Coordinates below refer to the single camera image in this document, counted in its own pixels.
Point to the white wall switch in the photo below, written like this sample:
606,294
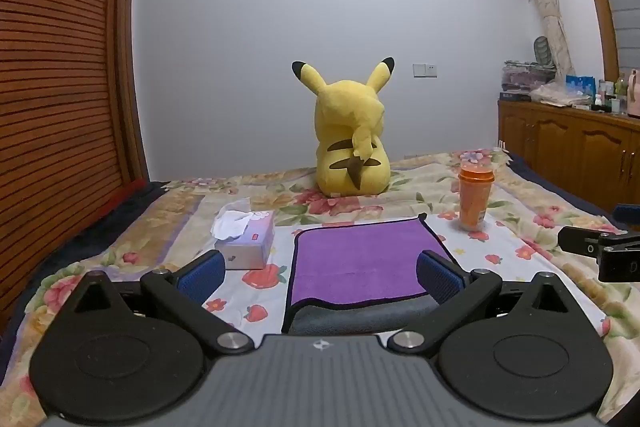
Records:
425,70

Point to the group of small bottles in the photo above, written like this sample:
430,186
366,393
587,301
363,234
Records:
610,97

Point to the pink kettle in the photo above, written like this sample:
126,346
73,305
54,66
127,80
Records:
634,93

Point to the floral bed sheet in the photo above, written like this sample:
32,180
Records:
150,237

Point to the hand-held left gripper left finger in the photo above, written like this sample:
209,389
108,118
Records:
202,278

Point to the wooden louvered wardrobe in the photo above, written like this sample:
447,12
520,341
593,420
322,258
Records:
55,72

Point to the purple tissue box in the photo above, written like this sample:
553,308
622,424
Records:
245,243

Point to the wooden cabinet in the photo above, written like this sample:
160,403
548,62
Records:
570,147

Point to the purple towel with black edging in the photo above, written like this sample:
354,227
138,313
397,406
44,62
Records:
357,257

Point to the blue printed box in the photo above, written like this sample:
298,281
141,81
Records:
580,86

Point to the yellow plush toy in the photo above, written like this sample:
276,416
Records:
351,142

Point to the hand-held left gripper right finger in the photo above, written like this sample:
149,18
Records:
440,278

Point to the clear bag of bedding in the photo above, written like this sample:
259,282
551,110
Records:
525,77

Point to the orange plastic cup with lid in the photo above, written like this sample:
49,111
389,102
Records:
474,199

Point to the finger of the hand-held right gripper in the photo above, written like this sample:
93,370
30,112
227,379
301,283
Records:
580,240
627,212

